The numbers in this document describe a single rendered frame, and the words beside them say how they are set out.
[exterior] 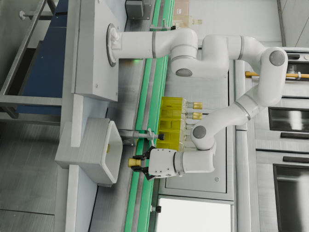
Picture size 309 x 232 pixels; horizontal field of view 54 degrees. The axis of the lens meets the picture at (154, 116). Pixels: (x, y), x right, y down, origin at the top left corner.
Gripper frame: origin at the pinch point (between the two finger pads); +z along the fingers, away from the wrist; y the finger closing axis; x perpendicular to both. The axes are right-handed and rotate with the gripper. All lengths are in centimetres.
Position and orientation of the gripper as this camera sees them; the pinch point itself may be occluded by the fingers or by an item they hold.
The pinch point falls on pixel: (138, 163)
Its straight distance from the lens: 115.1
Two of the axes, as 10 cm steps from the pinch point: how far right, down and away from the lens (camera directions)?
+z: -9.3, 0.8, 3.5
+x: -3.4, -4.9, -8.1
